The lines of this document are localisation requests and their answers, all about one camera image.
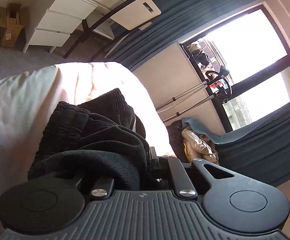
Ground black ribbed pants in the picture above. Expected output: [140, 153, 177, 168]
[33, 88, 163, 191]

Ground beige puffer jacket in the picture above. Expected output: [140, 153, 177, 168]
[181, 126, 219, 165]

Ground black armchair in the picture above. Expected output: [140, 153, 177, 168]
[166, 120, 188, 163]

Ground right teal curtain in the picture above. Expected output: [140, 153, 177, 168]
[182, 102, 290, 186]

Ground teal curtain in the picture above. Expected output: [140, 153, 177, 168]
[182, 102, 290, 186]
[109, 0, 257, 70]

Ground silver tripod stand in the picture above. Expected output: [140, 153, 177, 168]
[155, 66, 233, 124]

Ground pale pink bed sheet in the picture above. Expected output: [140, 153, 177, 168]
[0, 62, 174, 232]

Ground dark framed window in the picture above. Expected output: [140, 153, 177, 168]
[180, 4, 290, 132]

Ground left teal curtain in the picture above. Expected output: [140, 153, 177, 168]
[109, 0, 257, 70]

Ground white chair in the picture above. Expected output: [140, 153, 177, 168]
[63, 0, 161, 61]

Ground white drawer desk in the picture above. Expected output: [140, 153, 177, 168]
[23, 0, 126, 53]

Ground cardboard box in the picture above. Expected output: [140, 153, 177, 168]
[0, 3, 29, 47]

